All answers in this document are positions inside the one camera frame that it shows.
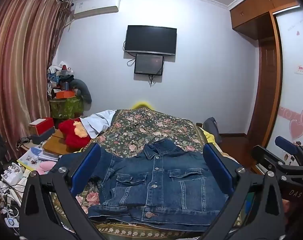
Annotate green patterned box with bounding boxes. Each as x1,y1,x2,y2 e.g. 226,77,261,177
49,96,84,119

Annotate small black wall monitor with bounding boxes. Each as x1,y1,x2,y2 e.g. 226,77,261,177
134,53,165,76

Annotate pink striped curtain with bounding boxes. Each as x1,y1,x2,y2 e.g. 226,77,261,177
0,0,72,155

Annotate black white striped item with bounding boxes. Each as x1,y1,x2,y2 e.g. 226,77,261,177
16,136,30,148

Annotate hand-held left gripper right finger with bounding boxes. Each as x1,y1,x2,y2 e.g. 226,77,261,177
203,144,286,240

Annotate black wall television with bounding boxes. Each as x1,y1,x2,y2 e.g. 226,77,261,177
124,25,177,56

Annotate stack of magazines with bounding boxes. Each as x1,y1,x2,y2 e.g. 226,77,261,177
18,146,59,168

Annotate light blue pillow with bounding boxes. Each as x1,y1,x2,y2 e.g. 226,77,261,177
80,110,117,138

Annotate dark grey cloth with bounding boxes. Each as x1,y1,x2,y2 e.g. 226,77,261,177
204,117,221,143

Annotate grey storage box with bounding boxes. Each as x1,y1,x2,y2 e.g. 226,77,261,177
31,126,56,144

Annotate pile of mixed clothes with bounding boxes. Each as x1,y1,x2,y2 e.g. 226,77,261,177
47,61,74,98

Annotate red box with white lid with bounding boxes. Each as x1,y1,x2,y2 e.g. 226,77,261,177
29,117,55,136

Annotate green floral blanket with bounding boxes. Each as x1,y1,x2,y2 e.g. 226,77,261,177
50,109,244,240

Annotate red plush toy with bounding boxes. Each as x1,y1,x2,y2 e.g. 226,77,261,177
58,118,90,148

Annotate orange box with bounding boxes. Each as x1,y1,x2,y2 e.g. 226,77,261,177
56,90,75,99

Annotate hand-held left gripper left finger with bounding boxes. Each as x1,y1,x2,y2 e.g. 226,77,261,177
19,142,102,240

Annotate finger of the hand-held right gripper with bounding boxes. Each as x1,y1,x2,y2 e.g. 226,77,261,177
251,145,303,174
275,136,303,162

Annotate blue denim jacket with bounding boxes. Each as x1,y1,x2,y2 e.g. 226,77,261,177
50,139,242,232

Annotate white air conditioner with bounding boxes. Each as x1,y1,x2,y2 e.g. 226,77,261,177
73,0,120,19

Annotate brown wooden door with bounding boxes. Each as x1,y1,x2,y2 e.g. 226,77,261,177
247,37,280,136

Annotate wooden overhead cabinet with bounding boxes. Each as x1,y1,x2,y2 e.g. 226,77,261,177
229,0,299,40

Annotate pink plush item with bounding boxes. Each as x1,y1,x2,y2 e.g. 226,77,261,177
36,161,57,175

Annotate white power strip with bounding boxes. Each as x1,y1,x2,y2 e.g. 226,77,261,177
5,206,20,228

